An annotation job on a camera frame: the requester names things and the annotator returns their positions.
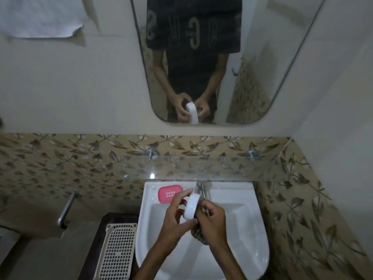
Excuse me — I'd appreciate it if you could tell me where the person's right hand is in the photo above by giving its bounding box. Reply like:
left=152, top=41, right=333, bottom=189
left=197, top=199, right=231, bottom=251

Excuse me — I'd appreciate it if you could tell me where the person's left hand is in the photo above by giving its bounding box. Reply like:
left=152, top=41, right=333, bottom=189
left=156, top=188, right=200, bottom=254

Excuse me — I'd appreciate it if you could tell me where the checkered cleaning cloth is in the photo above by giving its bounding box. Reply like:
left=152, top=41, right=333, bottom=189
left=191, top=206, right=210, bottom=245

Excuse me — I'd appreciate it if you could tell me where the white plastic soap dish tray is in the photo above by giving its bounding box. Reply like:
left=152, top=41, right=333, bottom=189
left=183, top=192, right=202, bottom=221

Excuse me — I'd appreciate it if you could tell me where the pink plastic soap dish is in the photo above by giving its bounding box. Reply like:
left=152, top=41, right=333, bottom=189
left=158, top=185, right=183, bottom=205

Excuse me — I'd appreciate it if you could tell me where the white ceramic sink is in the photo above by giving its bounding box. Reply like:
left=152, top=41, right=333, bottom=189
left=135, top=181, right=270, bottom=280

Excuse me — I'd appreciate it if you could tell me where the chrome sink faucet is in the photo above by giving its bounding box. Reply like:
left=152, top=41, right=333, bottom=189
left=194, top=182, right=206, bottom=200

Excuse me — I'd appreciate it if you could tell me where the white perforated plastic basket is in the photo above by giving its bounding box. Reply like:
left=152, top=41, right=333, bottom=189
left=93, top=223, right=138, bottom=280

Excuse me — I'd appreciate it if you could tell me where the clear glass shelf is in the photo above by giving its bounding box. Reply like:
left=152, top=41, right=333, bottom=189
left=121, top=156, right=280, bottom=183

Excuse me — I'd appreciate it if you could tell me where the dark brown stool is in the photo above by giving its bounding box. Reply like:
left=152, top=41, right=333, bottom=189
left=77, top=212, right=140, bottom=280

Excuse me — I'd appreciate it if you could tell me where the chrome wall tap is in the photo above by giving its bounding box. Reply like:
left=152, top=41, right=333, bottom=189
left=57, top=192, right=81, bottom=230

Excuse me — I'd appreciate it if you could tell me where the rounded wall mirror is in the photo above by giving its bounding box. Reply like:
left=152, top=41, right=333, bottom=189
left=129, top=0, right=327, bottom=126

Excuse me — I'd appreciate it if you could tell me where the torn white wall paper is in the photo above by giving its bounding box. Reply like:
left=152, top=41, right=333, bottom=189
left=0, top=0, right=89, bottom=39

